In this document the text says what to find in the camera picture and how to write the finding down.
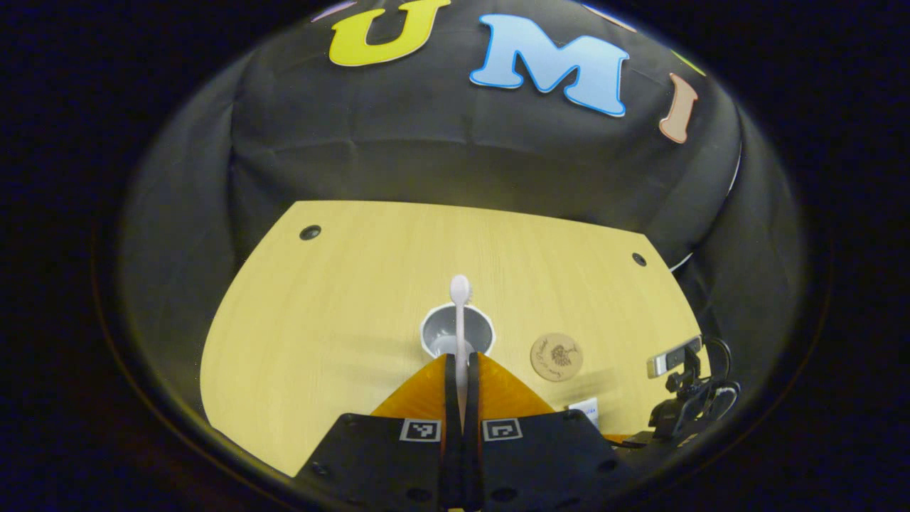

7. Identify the pale pink toothbrush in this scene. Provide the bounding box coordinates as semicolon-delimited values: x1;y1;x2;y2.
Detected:
450;274;471;427

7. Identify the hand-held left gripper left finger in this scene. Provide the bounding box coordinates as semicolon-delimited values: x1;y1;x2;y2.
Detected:
294;353;468;512

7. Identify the black backdrop cloth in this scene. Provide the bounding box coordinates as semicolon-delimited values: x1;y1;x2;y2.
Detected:
117;0;808;456

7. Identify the light wooden desktop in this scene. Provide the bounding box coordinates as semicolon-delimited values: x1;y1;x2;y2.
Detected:
200;200;712;477

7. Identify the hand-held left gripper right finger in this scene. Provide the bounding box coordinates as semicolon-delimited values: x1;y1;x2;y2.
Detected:
464;352;638;512

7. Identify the white cup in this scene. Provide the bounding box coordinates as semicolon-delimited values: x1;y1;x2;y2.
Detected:
419;304;496;358

